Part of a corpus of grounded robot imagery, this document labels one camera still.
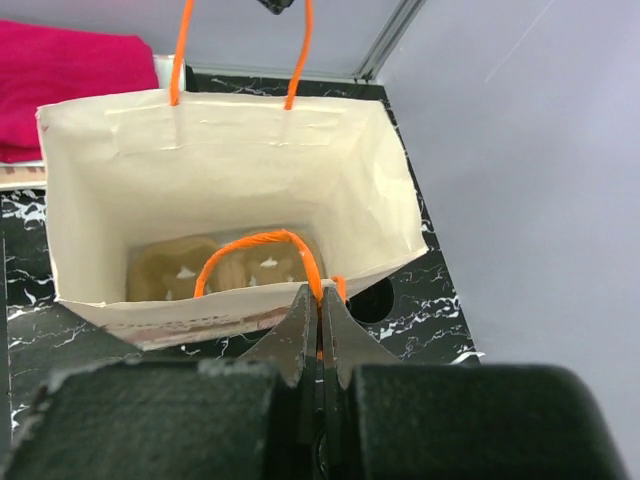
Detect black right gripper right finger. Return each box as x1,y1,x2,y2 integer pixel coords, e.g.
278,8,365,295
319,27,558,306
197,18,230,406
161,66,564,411
320,288,628,479

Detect brown pulp cup carrier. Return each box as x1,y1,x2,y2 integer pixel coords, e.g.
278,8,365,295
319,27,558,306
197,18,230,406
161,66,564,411
126,236,307,302

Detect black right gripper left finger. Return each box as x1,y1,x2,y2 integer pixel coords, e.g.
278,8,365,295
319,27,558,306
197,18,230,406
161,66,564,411
1,286,317,479

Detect printed paper takeout bag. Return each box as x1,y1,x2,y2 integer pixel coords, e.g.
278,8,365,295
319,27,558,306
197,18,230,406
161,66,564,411
35,0,430,351

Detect stack of black cups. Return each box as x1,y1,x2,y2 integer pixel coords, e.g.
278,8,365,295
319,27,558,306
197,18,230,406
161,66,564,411
347,278,394,324

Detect pink folded cloth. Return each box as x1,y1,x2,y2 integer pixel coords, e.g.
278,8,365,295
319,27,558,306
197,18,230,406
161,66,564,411
1,20,159,164

